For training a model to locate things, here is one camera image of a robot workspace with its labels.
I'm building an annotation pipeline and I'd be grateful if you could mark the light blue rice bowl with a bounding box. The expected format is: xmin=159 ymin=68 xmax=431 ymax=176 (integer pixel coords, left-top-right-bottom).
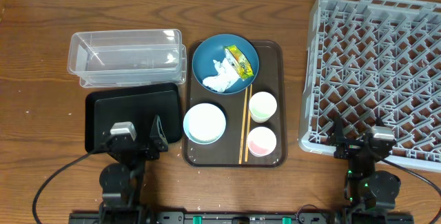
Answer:
xmin=183 ymin=103 xmax=227 ymax=145

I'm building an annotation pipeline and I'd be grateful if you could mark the white cup pink inside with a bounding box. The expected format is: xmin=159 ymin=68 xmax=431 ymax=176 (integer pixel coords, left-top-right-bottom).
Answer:
xmin=247 ymin=127 xmax=277 ymax=157

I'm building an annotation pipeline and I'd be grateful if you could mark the white cup green inside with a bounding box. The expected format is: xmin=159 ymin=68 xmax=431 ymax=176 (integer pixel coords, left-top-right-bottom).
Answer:
xmin=249 ymin=92 xmax=278 ymax=123

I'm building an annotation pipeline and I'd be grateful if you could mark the white tissue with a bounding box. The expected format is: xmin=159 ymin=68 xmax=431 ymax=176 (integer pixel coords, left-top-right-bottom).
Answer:
xmin=203 ymin=58 xmax=240 ymax=93

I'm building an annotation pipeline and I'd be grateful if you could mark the blue plate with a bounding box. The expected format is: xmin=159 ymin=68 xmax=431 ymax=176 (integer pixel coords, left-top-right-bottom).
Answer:
xmin=192 ymin=34 xmax=260 ymax=94

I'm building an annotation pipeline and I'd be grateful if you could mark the yellow green snack wrapper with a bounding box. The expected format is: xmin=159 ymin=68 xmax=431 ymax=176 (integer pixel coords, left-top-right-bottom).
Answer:
xmin=224 ymin=45 xmax=254 ymax=80

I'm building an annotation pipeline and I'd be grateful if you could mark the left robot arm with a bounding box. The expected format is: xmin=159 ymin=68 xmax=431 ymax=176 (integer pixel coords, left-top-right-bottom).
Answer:
xmin=97 ymin=115 xmax=169 ymax=224

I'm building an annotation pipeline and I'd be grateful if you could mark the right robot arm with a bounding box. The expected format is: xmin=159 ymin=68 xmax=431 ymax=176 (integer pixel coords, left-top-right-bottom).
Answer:
xmin=327 ymin=116 xmax=401 ymax=223

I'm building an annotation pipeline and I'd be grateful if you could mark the grey dishwasher rack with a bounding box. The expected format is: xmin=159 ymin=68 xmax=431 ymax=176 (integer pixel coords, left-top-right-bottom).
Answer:
xmin=298 ymin=0 xmax=440 ymax=172

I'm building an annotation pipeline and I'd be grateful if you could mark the black plastic bin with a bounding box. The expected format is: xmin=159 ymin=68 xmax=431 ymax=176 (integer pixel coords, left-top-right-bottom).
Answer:
xmin=85 ymin=83 xmax=182 ymax=152

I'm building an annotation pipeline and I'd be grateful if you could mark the clear plastic bin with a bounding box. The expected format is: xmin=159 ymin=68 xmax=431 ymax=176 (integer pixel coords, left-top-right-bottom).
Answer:
xmin=67 ymin=29 xmax=187 ymax=88

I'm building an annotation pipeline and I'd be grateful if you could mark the brown serving tray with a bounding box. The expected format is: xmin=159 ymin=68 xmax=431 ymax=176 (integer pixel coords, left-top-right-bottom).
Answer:
xmin=183 ymin=41 xmax=287 ymax=167

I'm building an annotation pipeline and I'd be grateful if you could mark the left wooden chopstick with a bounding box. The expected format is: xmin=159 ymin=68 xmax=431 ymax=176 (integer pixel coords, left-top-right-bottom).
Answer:
xmin=238 ymin=88 xmax=248 ymax=165

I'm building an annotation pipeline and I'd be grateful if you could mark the wooden chopstick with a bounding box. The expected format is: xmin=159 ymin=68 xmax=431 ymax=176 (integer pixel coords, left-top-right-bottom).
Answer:
xmin=244 ymin=84 xmax=253 ymax=163
xmin=238 ymin=88 xmax=248 ymax=165

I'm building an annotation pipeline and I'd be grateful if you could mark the right wooden chopstick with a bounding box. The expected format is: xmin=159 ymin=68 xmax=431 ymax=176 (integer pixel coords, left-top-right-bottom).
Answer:
xmin=244 ymin=84 xmax=253 ymax=163

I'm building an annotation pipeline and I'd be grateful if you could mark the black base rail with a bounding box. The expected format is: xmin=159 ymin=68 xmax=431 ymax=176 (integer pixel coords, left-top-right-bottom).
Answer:
xmin=68 ymin=212 xmax=415 ymax=224

